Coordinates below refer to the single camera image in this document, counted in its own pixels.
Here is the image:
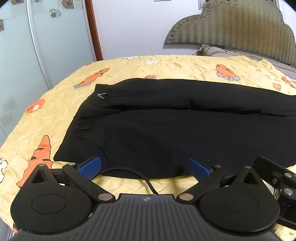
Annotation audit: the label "black cable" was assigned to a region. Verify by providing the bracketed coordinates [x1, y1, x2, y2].
[93, 167, 160, 195]

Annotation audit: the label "black pants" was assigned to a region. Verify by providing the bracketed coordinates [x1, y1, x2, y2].
[54, 78, 295, 179]

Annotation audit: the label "grey patterned pillow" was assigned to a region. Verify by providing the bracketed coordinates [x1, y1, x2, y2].
[195, 44, 295, 79]

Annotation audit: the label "frosted floral wardrobe door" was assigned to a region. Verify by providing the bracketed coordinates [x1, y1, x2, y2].
[1, 1, 96, 142]

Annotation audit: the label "olive padded headboard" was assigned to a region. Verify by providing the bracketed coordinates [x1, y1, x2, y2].
[165, 1, 295, 66]

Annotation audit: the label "brown wooden door frame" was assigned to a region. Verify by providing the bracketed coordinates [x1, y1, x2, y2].
[85, 0, 103, 61]

